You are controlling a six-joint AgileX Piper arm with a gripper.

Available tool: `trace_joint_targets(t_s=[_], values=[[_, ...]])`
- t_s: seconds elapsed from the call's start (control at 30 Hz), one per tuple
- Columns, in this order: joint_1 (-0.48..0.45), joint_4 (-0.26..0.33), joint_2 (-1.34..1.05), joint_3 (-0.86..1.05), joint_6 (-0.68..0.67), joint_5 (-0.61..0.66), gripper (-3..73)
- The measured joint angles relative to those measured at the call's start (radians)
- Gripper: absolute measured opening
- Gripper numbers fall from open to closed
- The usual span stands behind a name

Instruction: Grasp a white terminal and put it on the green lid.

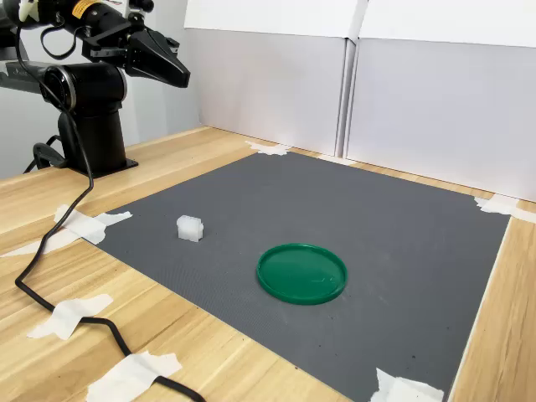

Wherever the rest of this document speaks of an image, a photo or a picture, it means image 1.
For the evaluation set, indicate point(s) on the small white plastic terminal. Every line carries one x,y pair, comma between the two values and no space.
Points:
189,228

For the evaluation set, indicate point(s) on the dark grey mat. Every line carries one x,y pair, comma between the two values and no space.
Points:
335,201

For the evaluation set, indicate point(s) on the round green lid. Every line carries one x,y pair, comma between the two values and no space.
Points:
301,274

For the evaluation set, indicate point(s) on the white tape piece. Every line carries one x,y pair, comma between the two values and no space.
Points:
125,374
268,147
335,159
494,206
84,226
402,389
25,247
67,316

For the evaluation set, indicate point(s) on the white partition panel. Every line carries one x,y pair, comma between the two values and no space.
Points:
439,109
268,84

